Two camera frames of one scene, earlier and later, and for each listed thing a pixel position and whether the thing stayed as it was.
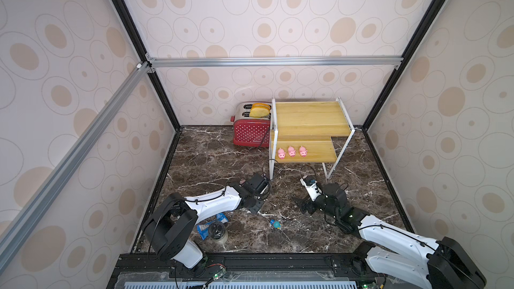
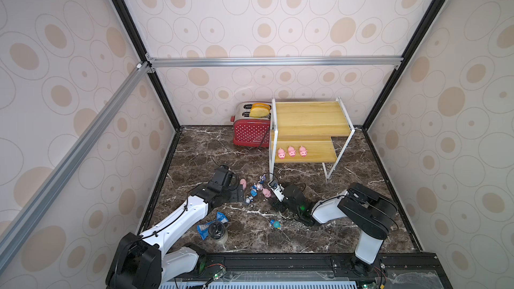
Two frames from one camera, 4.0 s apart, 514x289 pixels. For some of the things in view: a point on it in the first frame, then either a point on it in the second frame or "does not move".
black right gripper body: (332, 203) to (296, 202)
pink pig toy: (303, 151) does not move
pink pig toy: (281, 153) does not move
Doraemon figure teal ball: (276, 224) does not move
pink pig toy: (291, 150) does not move
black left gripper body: (255, 203) to (230, 193)
